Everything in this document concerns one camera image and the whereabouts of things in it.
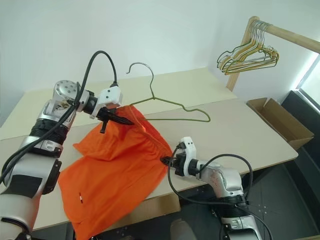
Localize dark rounded foot shape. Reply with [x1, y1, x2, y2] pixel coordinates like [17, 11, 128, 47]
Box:
[169, 219, 194, 240]

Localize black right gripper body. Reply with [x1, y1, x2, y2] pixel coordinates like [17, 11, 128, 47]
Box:
[170, 152, 189, 176]

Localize open cardboard box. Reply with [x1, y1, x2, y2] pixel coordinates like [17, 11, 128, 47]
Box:
[246, 97, 315, 151]

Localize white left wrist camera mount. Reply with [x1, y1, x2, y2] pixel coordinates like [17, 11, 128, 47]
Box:
[89, 85, 124, 120]

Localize yellow wire hanger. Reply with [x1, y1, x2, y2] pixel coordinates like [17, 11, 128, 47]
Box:
[219, 21, 280, 76]

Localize orange shorts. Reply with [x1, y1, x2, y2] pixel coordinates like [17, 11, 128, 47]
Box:
[57, 104, 174, 240]

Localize wooden clothes rack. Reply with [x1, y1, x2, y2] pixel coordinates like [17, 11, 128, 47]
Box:
[225, 15, 320, 92]

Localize bright window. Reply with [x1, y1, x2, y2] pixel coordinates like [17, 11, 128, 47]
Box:
[291, 51, 320, 107]

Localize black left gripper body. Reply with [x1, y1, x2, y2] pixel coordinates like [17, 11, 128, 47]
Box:
[96, 105, 119, 123]

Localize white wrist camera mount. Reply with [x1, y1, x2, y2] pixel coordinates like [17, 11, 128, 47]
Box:
[89, 85, 124, 120]
[177, 136, 197, 177]

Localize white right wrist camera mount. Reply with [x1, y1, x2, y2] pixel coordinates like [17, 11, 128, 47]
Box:
[177, 136, 197, 177]

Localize olive green wire hanger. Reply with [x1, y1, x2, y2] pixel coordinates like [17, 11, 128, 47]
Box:
[125, 62, 211, 124]

